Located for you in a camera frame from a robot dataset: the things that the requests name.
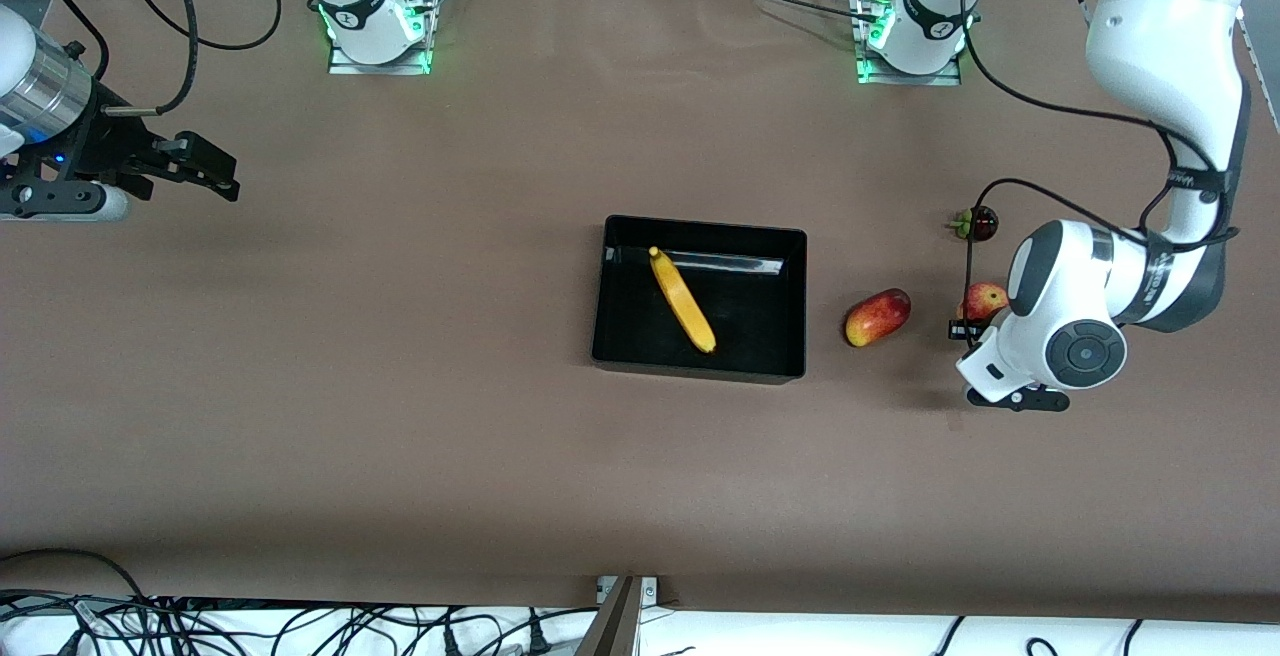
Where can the black plastic box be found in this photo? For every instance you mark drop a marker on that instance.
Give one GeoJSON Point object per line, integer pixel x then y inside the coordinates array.
{"type": "Point", "coordinates": [640, 331]}

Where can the silver metal bracket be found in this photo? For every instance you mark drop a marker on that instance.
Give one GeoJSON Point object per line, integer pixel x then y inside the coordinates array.
{"type": "Point", "coordinates": [648, 589]}

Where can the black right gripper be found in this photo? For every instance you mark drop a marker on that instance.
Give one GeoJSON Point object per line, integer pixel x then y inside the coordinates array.
{"type": "Point", "coordinates": [112, 141]}

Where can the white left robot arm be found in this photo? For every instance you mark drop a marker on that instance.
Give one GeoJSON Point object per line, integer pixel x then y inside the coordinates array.
{"type": "Point", "coordinates": [1170, 36]}

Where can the yellow banana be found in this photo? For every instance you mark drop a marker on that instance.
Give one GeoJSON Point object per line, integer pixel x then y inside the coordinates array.
{"type": "Point", "coordinates": [682, 301]}

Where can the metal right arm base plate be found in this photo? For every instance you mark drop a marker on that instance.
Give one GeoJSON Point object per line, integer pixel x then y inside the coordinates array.
{"type": "Point", "coordinates": [345, 68]}

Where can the red yellow mango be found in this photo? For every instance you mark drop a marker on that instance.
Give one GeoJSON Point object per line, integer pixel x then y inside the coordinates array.
{"type": "Point", "coordinates": [878, 317]}

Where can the dark purple mangosteen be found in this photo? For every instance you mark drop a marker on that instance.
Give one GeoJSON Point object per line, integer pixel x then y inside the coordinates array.
{"type": "Point", "coordinates": [985, 224]}

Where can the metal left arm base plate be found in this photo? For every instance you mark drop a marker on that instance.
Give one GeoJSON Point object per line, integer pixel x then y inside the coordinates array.
{"type": "Point", "coordinates": [900, 80]}

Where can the dark metal bar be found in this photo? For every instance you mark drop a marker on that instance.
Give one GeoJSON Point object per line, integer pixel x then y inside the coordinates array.
{"type": "Point", "coordinates": [612, 626]}

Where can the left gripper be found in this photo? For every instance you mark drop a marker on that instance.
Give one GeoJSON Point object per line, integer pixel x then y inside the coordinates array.
{"type": "Point", "coordinates": [962, 330]}

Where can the red yellow apple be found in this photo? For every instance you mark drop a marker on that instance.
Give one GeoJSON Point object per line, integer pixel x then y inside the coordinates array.
{"type": "Point", "coordinates": [988, 301]}

